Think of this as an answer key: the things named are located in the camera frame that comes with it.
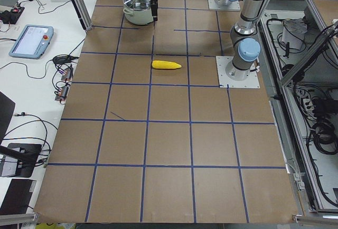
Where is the glass pot lid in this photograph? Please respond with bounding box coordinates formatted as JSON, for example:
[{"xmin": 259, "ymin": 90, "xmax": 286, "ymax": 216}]
[{"xmin": 123, "ymin": 0, "xmax": 151, "ymax": 11}]

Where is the yellow corn cob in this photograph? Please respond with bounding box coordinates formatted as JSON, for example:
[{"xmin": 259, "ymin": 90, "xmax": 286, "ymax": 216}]
[{"xmin": 152, "ymin": 60, "xmax": 182, "ymax": 70}]

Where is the pale green steel pot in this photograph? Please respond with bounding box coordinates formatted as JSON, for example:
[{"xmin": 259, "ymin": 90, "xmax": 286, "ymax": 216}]
[{"xmin": 123, "ymin": 6, "xmax": 153, "ymax": 25}]

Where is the near blue teach pendant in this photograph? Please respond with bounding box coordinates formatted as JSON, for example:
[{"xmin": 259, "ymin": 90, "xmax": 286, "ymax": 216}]
[{"xmin": 8, "ymin": 24, "xmax": 54, "ymax": 59}]

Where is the black monitor stand base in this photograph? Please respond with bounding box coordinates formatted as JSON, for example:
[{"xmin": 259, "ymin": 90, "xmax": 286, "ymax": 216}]
[{"xmin": 1, "ymin": 143, "xmax": 42, "ymax": 178}]

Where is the aluminium frame post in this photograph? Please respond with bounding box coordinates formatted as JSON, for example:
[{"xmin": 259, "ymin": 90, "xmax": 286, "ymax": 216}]
[{"xmin": 71, "ymin": 0, "xmax": 92, "ymax": 31}]

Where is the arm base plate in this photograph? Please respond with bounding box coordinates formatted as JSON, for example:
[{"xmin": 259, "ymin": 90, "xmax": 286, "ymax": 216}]
[
  {"xmin": 215, "ymin": 56, "xmax": 260, "ymax": 89},
  {"xmin": 208, "ymin": 0, "xmax": 241, "ymax": 12}
]

